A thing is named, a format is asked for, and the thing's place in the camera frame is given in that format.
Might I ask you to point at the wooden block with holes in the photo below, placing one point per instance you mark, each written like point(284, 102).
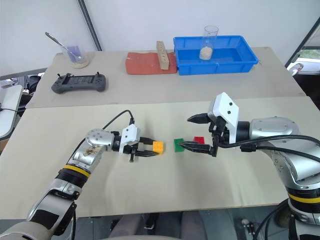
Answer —
point(163, 57)

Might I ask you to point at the clear beaker with grains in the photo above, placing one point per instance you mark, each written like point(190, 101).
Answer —
point(80, 63)

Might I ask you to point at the red toy brick cube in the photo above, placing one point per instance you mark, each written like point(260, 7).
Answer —
point(199, 139)

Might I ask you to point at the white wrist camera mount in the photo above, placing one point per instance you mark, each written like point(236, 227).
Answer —
point(130, 133)
point(226, 107)

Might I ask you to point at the white side table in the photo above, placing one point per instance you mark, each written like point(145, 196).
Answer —
point(7, 105)

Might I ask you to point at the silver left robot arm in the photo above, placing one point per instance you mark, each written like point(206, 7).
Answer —
point(96, 140)

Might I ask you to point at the grey metal pole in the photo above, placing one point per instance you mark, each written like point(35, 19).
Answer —
point(90, 25)

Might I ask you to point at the grey handheld controller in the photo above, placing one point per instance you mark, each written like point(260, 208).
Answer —
point(77, 84)

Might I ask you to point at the yellow toy brick cube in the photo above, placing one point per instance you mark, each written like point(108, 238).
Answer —
point(159, 147)

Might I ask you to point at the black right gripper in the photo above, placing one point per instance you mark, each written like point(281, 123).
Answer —
point(220, 132)

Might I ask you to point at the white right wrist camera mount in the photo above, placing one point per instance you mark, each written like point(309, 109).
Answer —
point(226, 107)

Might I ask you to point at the glass cup with spoon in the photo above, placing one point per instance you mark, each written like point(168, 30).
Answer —
point(56, 40)

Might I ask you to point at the blue plastic bin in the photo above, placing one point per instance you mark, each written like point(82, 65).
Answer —
point(190, 67)

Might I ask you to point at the clear flask with grains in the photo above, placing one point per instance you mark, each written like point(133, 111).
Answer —
point(206, 52)

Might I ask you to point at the dark window frame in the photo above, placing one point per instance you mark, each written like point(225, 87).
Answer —
point(303, 41)

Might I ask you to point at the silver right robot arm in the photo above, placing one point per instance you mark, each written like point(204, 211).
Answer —
point(272, 127)

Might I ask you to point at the red cloth mat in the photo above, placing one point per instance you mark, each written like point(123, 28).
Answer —
point(142, 63)

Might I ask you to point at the green toy brick cube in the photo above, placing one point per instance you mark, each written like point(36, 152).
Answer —
point(178, 145)

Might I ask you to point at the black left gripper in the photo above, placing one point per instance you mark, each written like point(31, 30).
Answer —
point(132, 148)

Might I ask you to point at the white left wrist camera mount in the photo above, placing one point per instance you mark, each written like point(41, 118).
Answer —
point(130, 133)

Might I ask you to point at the small white knob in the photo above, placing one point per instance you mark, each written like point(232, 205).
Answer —
point(245, 221)

